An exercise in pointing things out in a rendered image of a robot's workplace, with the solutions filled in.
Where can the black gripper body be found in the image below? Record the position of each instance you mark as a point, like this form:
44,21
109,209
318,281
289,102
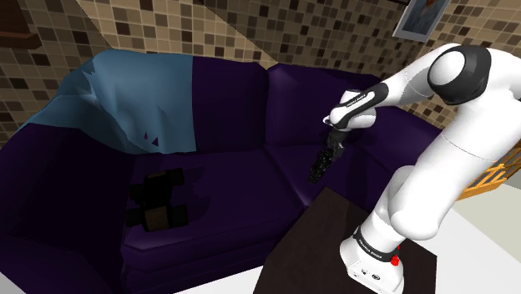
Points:
325,159

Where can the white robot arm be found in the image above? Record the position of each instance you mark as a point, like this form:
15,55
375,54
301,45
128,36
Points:
456,146

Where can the dark purple sofa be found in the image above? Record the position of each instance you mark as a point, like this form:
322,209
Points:
244,183

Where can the dark robot stand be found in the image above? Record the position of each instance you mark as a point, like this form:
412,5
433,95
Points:
317,244

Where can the orange wooden railing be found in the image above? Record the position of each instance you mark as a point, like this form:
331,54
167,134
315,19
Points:
494,173

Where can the black and brown toy vehicle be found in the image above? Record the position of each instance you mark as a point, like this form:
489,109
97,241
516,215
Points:
159,200

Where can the blue blanket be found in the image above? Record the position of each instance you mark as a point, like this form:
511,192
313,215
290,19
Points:
134,101

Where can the dark wooden shelf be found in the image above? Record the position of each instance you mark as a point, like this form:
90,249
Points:
18,30

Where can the framed wall picture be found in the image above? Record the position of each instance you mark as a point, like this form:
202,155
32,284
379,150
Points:
421,18

